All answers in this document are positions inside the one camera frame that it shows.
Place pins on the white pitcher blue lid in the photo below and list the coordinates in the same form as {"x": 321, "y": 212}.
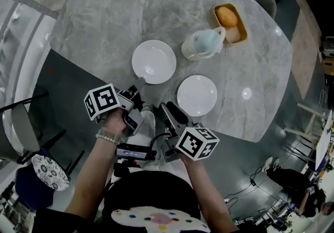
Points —
{"x": 190, "y": 49}

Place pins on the tan rectangular tray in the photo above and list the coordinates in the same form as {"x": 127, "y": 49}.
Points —
{"x": 235, "y": 34}

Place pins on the person's black patched top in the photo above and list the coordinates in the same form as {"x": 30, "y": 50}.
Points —
{"x": 146, "y": 190}

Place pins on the person's white shoe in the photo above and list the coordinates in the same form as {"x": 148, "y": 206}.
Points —
{"x": 147, "y": 107}
{"x": 149, "y": 122}

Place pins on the beige rug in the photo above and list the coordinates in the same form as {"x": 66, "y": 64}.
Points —
{"x": 308, "y": 44}

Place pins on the person's left forearm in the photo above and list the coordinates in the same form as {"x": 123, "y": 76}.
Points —
{"x": 91, "y": 174}

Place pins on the blue stool floral seat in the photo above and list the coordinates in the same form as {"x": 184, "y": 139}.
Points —
{"x": 49, "y": 172}

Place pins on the white side table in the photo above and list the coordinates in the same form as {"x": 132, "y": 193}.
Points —
{"x": 323, "y": 145}

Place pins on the person's right forearm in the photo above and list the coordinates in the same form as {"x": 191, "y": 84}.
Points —
{"x": 208, "y": 195}

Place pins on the grey black folding chair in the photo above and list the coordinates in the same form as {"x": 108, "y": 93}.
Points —
{"x": 24, "y": 127}

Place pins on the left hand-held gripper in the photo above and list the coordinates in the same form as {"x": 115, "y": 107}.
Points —
{"x": 104, "y": 98}

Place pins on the cardboard box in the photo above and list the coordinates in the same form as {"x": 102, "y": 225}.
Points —
{"x": 329, "y": 67}

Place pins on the silver suitcase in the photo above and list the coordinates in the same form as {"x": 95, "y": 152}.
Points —
{"x": 328, "y": 46}

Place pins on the person's left hand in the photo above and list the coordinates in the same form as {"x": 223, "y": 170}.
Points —
{"x": 117, "y": 123}

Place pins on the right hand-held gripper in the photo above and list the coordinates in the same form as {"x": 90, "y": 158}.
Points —
{"x": 198, "y": 143}

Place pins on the black waist-mounted device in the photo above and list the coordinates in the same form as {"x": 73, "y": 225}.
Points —
{"x": 130, "y": 153}

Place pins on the white plate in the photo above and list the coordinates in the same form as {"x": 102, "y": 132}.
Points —
{"x": 154, "y": 60}
{"x": 197, "y": 94}

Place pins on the white power strip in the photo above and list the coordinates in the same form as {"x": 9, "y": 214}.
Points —
{"x": 227, "y": 200}

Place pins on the orange bread roll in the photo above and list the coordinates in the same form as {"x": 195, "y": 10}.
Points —
{"x": 227, "y": 16}

